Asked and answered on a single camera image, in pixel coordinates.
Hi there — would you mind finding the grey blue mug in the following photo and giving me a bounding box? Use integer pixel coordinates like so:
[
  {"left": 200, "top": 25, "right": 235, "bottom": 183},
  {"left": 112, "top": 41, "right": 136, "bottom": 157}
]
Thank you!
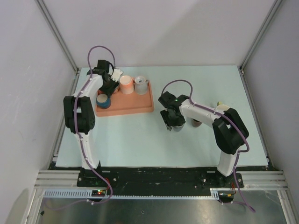
[{"left": 172, "top": 124, "right": 184, "bottom": 132}]

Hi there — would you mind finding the brown mug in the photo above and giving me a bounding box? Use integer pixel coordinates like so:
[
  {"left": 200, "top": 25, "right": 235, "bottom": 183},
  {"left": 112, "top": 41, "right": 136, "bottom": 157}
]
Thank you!
[{"left": 192, "top": 119, "right": 202, "bottom": 128}]

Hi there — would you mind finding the yellow faceted mug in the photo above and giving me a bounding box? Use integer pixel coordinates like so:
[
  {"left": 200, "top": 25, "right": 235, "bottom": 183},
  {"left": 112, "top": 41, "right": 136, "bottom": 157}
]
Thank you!
[{"left": 216, "top": 101, "right": 230, "bottom": 111}]

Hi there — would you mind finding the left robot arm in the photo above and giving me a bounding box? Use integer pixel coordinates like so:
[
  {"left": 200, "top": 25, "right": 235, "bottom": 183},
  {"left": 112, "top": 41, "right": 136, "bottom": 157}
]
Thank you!
[{"left": 63, "top": 60, "right": 123, "bottom": 170}]

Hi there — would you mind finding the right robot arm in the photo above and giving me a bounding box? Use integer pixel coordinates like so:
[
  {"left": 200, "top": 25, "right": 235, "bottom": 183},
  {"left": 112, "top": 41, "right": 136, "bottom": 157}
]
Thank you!
[{"left": 158, "top": 91, "right": 249, "bottom": 187}]

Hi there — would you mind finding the small pink mug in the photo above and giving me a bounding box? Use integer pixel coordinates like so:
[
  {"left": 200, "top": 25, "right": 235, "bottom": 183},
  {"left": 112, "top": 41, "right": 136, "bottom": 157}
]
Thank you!
[{"left": 113, "top": 85, "right": 120, "bottom": 94}]

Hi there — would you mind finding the dark blue mug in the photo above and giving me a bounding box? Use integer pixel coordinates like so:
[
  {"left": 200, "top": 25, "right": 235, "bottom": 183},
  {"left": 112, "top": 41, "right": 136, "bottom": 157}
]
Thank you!
[{"left": 96, "top": 93, "right": 111, "bottom": 109}]

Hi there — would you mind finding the large peach mug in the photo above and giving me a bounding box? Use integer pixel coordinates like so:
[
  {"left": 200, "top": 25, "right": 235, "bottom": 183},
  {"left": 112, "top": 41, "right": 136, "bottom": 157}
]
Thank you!
[{"left": 119, "top": 75, "right": 134, "bottom": 95}]

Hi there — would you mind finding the clear glass mug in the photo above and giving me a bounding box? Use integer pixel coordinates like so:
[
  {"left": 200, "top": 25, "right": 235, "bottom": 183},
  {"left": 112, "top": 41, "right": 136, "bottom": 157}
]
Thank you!
[{"left": 134, "top": 76, "right": 149, "bottom": 95}]

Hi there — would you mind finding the salmon plastic tray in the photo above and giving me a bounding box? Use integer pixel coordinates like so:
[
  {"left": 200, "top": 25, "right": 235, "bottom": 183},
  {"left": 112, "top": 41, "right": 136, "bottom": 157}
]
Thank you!
[{"left": 95, "top": 81, "right": 154, "bottom": 117}]

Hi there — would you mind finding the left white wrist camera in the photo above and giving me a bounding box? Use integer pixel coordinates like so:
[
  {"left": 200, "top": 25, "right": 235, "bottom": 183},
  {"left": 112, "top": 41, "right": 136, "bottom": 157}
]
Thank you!
[{"left": 111, "top": 68, "right": 123, "bottom": 81}]

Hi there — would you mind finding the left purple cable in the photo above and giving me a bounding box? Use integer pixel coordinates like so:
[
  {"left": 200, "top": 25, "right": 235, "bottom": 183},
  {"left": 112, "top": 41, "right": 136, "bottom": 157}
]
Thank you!
[{"left": 43, "top": 45, "right": 117, "bottom": 210}]

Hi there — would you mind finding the purple cable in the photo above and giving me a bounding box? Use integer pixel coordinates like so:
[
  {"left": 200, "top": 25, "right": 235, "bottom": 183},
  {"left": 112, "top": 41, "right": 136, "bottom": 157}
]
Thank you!
[
  {"left": 162, "top": 79, "right": 256, "bottom": 213},
  {"left": 43, "top": 45, "right": 117, "bottom": 210}
]

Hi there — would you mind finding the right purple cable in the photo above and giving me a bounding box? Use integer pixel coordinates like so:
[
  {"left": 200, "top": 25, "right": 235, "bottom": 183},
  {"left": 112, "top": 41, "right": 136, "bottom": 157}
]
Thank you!
[{"left": 162, "top": 79, "right": 256, "bottom": 213}]

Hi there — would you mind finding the white cable duct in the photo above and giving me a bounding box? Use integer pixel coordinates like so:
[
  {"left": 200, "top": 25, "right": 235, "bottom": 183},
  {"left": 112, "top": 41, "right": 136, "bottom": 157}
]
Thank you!
[{"left": 43, "top": 189, "right": 233, "bottom": 200}]

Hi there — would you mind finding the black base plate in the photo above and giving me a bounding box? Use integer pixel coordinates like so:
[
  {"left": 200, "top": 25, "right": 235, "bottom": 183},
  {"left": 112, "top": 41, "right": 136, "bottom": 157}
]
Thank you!
[{"left": 77, "top": 167, "right": 244, "bottom": 196}]

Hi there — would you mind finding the left aluminium frame post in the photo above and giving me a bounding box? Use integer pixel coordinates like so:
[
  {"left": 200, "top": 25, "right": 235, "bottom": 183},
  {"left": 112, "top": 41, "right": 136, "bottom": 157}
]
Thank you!
[{"left": 35, "top": 0, "right": 79, "bottom": 74}]

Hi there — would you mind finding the aluminium frame post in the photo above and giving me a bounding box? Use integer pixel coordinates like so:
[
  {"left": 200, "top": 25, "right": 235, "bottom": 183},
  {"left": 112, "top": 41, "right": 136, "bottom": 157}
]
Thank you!
[
  {"left": 239, "top": 0, "right": 285, "bottom": 74},
  {"left": 35, "top": 0, "right": 79, "bottom": 74}
]

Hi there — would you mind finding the aluminium front rail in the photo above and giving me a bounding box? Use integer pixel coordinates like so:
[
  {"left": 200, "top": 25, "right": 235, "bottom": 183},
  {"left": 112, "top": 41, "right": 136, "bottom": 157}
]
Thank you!
[{"left": 34, "top": 170, "right": 289, "bottom": 190}]

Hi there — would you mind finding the right aluminium frame post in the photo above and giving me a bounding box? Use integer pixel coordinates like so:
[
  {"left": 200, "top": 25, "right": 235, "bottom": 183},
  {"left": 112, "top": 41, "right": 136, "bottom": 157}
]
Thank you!
[{"left": 239, "top": 0, "right": 285, "bottom": 74}]

